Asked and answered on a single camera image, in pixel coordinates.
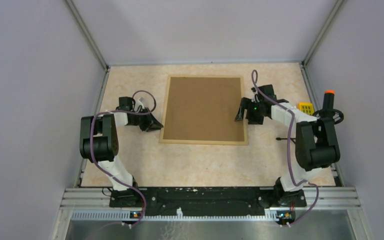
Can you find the yellow grid block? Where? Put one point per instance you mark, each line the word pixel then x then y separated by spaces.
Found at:
pixel 306 107

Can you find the black mini tripod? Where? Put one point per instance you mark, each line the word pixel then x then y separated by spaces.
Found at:
pixel 284 139

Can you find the black microphone orange tip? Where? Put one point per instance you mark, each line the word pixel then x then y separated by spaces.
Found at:
pixel 328 110

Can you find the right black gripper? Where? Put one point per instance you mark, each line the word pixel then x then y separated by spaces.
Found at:
pixel 246 104

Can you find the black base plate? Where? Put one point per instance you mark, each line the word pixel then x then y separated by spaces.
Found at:
pixel 207 201

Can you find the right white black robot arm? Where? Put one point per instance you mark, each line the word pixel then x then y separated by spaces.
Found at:
pixel 311 140

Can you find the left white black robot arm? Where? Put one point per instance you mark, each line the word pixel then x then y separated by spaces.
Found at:
pixel 99 143

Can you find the brown backing board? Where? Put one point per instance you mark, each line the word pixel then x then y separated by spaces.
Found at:
pixel 205 109

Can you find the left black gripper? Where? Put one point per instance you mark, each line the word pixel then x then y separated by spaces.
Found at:
pixel 151 124

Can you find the light wooden picture frame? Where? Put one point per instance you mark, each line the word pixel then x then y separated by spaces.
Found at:
pixel 165 109

